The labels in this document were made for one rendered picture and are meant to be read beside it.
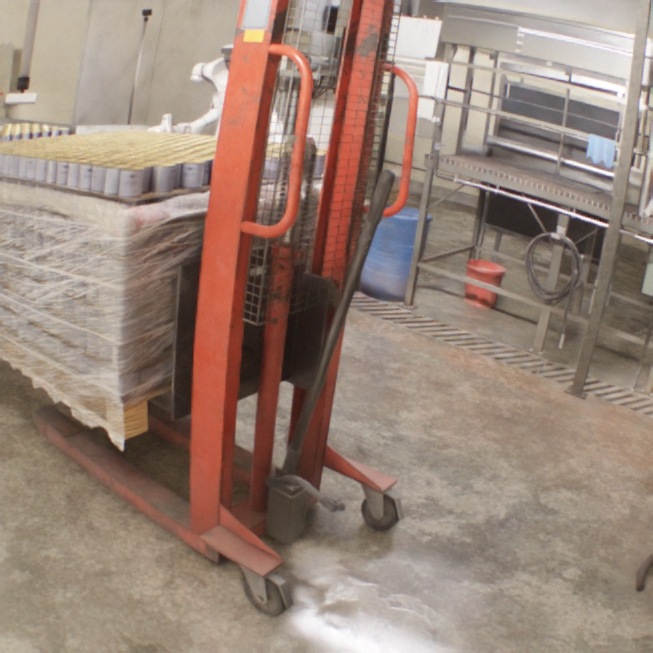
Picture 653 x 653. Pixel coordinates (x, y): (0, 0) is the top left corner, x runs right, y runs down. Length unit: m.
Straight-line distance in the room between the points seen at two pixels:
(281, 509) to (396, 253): 2.94
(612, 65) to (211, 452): 3.30
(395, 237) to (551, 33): 1.92
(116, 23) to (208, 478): 5.02
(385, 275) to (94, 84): 3.40
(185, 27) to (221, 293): 4.05
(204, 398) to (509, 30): 3.28
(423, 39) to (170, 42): 2.15
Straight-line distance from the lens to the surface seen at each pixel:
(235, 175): 1.77
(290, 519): 2.29
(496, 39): 4.55
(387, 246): 4.91
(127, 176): 1.82
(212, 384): 1.94
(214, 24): 5.43
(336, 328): 1.97
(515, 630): 2.27
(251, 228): 1.74
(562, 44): 4.41
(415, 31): 4.85
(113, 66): 6.38
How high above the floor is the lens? 1.51
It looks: 21 degrees down
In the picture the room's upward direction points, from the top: 9 degrees clockwise
